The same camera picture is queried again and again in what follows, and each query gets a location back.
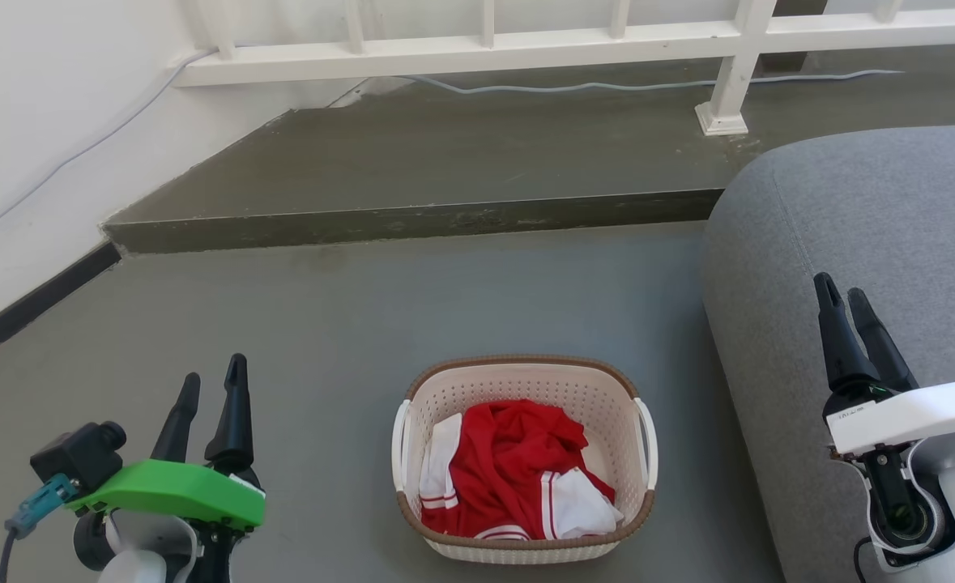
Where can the black skirting board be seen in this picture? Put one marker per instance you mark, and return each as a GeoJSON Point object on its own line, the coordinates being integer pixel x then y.
{"type": "Point", "coordinates": [31, 304]}

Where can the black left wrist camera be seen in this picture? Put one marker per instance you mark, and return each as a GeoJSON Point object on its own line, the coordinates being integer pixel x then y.
{"type": "Point", "coordinates": [80, 456]}

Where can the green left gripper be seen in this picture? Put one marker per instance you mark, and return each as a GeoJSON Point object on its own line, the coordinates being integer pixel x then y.
{"type": "Point", "coordinates": [171, 488]}

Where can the cream perforated laundry basket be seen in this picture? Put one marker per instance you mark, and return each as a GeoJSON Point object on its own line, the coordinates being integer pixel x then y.
{"type": "Point", "coordinates": [526, 457]}

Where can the grey fabric sofa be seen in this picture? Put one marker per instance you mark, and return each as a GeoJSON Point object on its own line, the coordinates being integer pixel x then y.
{"type": "Point", "coordinates": [858, 324]}

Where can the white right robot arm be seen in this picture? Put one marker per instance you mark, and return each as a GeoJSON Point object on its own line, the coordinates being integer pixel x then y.
{"type": "Point", "coordinates": [927, 510]}

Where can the red and white garment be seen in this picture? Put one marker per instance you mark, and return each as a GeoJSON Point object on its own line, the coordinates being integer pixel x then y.
{"type": "Point", "coordinates": [522, 474]}

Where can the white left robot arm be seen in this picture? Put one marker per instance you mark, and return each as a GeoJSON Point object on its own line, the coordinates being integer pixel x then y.
{"type": "Point", "coordinates": [141, 551]}

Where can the white wooden railing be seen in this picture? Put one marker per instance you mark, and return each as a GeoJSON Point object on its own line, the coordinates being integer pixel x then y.
{"type": "Point", "coordinates": [526, 40]}

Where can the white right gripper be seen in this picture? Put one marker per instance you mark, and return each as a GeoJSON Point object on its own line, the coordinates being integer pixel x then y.
{"type": "Point", "coordinates": [898, 429]}

